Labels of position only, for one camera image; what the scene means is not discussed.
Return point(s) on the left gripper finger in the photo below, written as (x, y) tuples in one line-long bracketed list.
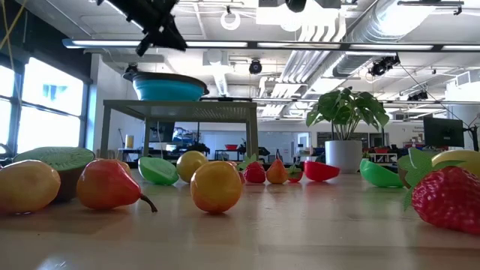
[(170, 39), (143, 47)]

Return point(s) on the blue collapsible colander grey rim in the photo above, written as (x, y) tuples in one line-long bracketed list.
[(167, 92)]

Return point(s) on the yellow plastic lemon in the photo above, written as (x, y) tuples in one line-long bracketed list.
[(459, 157), (189, 163)]

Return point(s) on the green plastic fruit half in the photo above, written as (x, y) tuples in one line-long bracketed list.
[(378, 176), (157, 171)]

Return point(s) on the small orange plastic fruit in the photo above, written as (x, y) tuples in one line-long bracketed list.
[(26, 187)]

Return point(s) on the linear ceiling light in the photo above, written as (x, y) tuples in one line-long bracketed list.
[(217, 44)]

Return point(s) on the green perforated metal riser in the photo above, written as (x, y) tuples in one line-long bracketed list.
[(180, 110)]

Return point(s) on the yellow container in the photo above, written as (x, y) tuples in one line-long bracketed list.
[(129, 141)]

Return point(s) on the plastic kiwi half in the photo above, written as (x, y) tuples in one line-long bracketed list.
[(402, 179), (56, 157)]

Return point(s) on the orange plastic pear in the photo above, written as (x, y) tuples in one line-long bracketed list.
[(276, 172), (108, 183), (215, 187)]

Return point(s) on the potted monstera plant white pot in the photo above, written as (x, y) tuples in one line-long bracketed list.
[(343, 157)]

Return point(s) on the black ceiling-mounted device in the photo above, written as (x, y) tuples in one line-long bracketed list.
[(382, 66)]

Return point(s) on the black computer monitor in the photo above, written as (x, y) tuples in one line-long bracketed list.
[(444, 132)]

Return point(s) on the black dome ceiling camera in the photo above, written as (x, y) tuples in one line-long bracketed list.
[(255, 67)]

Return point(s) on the black window frame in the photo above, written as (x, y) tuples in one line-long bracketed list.
[(17, 112)]

